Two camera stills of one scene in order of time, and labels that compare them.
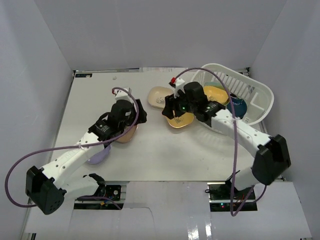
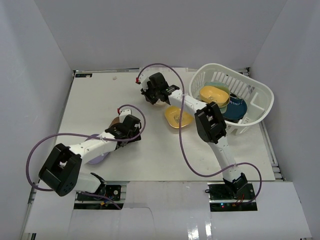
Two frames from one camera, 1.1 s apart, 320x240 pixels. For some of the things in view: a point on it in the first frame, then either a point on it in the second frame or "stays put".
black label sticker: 83,75 stays put
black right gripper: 171,103 → 145,93
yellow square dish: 216,94 stays put
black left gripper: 141,113 → 133,139
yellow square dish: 181,120 stays put
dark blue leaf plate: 240,106 stays put
